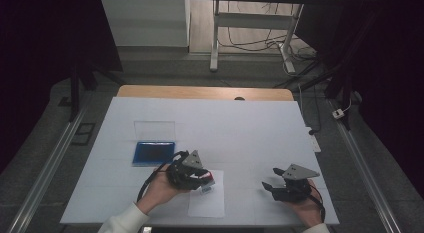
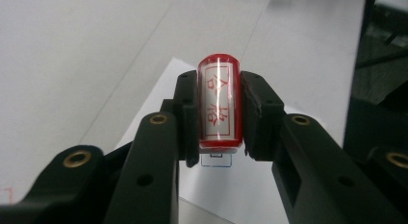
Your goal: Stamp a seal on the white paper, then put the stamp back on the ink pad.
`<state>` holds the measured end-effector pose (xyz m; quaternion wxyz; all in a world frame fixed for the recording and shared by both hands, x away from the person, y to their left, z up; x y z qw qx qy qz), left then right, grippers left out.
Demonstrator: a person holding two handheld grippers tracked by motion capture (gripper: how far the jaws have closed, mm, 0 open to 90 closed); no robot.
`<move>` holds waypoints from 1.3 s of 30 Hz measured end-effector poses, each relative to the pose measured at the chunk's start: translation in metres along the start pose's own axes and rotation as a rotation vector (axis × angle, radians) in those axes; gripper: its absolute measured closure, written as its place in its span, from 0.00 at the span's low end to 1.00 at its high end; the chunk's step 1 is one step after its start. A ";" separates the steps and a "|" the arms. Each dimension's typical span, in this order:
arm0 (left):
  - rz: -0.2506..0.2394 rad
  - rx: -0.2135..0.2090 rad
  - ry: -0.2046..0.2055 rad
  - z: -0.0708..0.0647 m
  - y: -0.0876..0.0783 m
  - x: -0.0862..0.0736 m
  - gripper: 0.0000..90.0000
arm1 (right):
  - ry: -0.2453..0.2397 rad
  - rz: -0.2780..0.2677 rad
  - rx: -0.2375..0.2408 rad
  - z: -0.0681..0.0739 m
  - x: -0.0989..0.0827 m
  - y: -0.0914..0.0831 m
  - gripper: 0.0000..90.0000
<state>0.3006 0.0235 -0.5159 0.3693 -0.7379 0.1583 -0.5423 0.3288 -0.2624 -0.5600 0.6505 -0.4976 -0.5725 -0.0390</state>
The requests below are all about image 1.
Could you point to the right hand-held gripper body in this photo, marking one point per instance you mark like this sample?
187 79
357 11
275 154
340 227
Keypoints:
293 193

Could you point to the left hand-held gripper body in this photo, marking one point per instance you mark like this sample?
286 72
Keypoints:
183 174

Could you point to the white paper sheet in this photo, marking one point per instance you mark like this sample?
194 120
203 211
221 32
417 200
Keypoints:
208 204

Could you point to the blue ink pad case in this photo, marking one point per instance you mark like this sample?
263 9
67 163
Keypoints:
153 153

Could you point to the person's right hand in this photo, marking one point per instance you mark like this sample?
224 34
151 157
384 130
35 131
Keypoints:
310 211

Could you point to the person's left hand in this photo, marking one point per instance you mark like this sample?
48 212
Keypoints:
158 191

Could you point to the large white table cover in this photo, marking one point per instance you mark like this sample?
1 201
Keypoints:
233 136

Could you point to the wooden table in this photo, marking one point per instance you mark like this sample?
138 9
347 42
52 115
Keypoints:
200 92

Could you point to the dark round table grommet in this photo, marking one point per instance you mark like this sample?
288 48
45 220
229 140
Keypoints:
239 98

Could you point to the black stand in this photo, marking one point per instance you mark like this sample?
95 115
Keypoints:
75 89
336 76

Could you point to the dark curtain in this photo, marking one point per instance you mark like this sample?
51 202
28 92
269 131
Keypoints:
40 59
393 76

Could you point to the white cabinet panel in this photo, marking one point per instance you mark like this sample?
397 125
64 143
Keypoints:
146 21

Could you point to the metal floor rail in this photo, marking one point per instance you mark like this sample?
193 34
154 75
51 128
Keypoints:
363 166
46 173

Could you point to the black floor outlet frame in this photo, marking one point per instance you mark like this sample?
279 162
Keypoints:
83 134

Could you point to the white desk frame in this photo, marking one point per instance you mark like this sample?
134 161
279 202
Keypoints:
250 20

